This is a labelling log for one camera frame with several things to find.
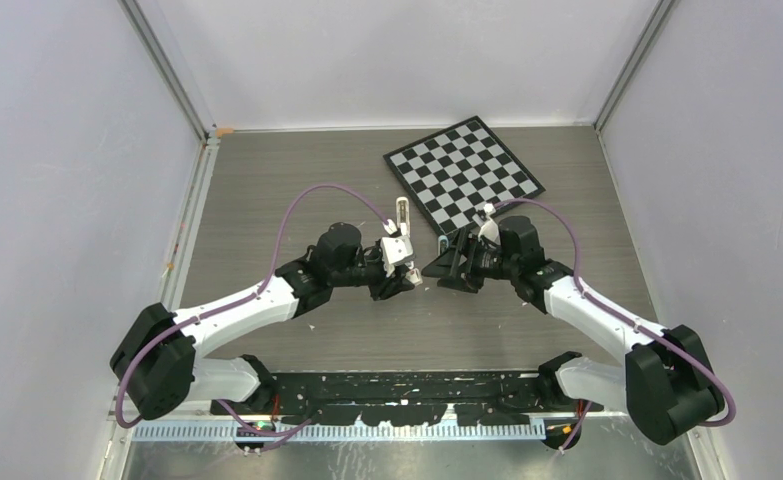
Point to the white stapler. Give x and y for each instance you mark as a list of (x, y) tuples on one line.
[(403, 221)]

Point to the black white chessboard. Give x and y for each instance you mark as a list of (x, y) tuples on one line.
[(452, 173)]

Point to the white playing card box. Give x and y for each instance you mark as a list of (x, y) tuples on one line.
[(414, 277)]

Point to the small blue grey stapler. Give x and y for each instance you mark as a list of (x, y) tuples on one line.
[(443, 243)]

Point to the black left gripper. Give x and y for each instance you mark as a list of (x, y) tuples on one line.
[(388, 285)]

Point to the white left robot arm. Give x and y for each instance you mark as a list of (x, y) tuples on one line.
[(164, 359)]

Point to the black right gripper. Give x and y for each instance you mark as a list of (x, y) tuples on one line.
[(447, 266)]

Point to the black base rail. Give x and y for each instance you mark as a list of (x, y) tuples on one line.
[(405, 398)]

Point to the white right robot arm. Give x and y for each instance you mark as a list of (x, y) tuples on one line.
[(664, 380)]

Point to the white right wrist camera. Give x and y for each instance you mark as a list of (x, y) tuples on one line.
[(488, 227)]

